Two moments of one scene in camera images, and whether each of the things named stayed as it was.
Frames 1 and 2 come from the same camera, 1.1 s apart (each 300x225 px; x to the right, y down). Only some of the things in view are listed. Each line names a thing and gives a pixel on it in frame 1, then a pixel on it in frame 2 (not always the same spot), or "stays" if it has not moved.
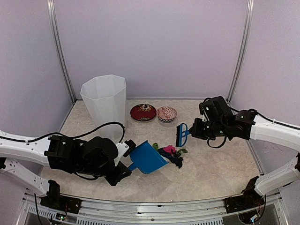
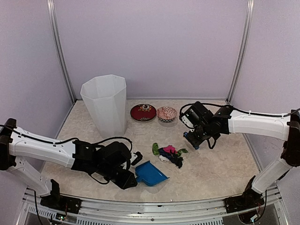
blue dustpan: x=146 y=158 -> x=148 y=174
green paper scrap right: x=183 y=150 stays
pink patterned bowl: x=166 y=114 stays
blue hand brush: x=182 y=134 -> x=185 y=134
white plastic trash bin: x=105 y=99 stays
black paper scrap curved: x=177 y=161 stays
